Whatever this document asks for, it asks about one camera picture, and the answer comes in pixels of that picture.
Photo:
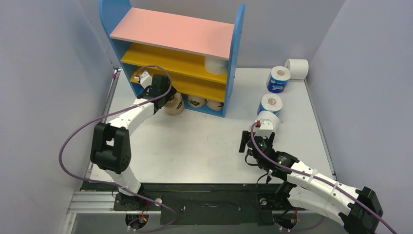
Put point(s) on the blue roll front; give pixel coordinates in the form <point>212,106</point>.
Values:
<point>270,102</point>

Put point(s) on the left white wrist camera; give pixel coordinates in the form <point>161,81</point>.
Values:
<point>144,79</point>

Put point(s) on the brown cartoon roll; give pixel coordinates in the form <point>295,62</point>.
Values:
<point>195,101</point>
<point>175,106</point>

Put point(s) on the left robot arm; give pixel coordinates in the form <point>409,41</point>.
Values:
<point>111,144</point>

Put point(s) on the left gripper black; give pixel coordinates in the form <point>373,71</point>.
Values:
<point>172,91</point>

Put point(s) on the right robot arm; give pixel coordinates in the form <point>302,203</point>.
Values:
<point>357,210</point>

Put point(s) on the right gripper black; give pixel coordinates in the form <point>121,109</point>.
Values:
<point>253,142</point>

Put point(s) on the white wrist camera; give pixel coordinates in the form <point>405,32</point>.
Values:
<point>264,128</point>
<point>144,79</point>

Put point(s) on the white roll lying at back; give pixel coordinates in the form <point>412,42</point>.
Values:
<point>298,68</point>

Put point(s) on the blue pink yellow shelf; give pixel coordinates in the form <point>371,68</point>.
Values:
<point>154,41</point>

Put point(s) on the blue roll back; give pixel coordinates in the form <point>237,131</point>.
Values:
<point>278,79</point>

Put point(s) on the plain white toilet roll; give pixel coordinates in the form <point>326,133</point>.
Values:
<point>215,66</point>

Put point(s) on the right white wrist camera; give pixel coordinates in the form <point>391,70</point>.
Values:
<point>264,128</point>

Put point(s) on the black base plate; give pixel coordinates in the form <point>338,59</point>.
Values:
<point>201,204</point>

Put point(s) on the blue roll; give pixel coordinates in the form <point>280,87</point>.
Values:
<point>278,79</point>
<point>270,102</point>

